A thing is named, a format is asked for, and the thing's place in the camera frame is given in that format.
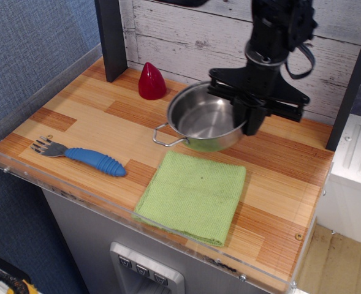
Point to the blue handled metal fork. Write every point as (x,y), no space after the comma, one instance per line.
(99,161)

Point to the dark grey left post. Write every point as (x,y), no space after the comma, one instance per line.
(112,38)

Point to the grey cabinet with dispenser panel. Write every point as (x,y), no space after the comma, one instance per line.
(115,257)

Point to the black and yellow object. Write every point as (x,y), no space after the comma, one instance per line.
(14,280)

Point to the red plastic pepper toy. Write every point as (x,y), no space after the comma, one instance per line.
(152,85)

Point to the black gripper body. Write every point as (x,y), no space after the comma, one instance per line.
(256,85)

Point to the dark grey post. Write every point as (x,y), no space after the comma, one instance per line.
(346,106)
(112,38)

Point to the dark grey right post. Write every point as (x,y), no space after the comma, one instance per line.
(346,106)

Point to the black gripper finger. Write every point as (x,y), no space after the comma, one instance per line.
(248,114)

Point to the silver metal pot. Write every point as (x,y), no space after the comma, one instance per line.
(203,122)

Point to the green knitted towel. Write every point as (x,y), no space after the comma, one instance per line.
(193,196)

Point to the clear acrylic table guard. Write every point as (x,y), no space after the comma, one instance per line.
(286,166)

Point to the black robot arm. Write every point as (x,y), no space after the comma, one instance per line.
(280,27)

